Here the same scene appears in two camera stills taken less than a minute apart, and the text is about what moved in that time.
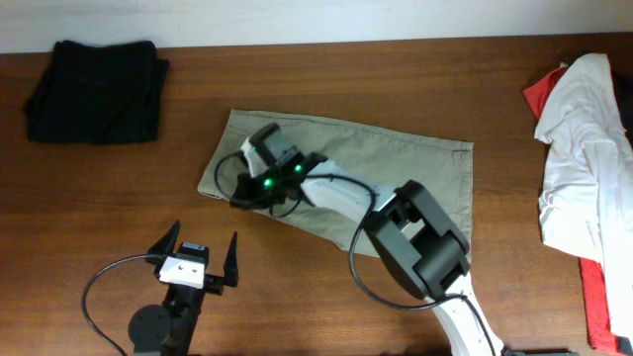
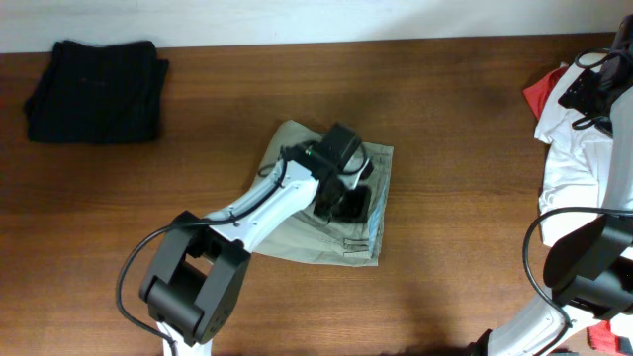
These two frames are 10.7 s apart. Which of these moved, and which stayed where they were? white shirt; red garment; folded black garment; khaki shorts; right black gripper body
Moved: right black gripper body; khaki shorts
Stayed: red garment; folded black garment; white shirt
